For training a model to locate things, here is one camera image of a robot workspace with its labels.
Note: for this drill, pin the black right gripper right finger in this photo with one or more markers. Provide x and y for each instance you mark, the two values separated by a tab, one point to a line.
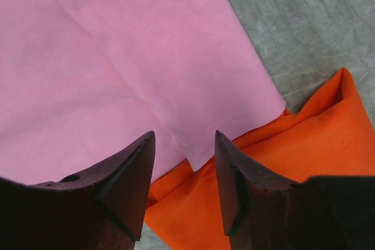
262	209

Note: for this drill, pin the pink t shirt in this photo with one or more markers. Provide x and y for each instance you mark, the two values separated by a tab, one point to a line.
82	79

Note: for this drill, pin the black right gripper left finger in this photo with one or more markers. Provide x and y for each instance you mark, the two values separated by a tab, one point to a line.
101	207

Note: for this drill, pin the folded orange t shirt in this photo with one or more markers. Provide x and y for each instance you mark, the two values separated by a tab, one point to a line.
331	134

